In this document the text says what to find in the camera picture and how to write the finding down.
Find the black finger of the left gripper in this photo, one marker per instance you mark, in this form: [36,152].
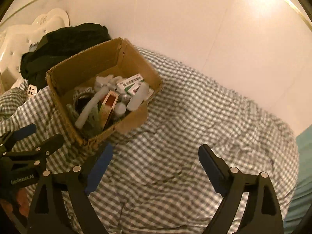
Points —
[44,150]
[10,138]

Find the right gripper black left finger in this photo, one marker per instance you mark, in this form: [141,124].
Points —
[48,213]

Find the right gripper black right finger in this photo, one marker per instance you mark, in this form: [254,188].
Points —
[214,172]

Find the white plastic stick tube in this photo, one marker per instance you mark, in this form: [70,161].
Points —
[89,106]

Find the beige brown small box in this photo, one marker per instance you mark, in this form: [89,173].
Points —
[107,107]

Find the white tissue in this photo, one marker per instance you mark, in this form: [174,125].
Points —
[109,81]

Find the green white medicine box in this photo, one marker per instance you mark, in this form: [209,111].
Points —
[127,83]

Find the white cylindrical bottle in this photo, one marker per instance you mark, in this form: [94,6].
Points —
[139,97]

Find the red clear plastic packet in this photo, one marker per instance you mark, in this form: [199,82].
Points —
[132,90]

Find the person's left hand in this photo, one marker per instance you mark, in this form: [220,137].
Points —
[20,201]

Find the green curtain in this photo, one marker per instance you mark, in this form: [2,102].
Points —
[298,219]

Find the black clothes pile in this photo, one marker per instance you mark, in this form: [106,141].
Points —
[57,46]

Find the white padded headboard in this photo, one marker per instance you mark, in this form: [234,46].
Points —
[17,40]

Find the brown cardboard box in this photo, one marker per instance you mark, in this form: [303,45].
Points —
[72,86]

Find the grey checked bed sheet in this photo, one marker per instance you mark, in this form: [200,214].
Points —
[155,182]

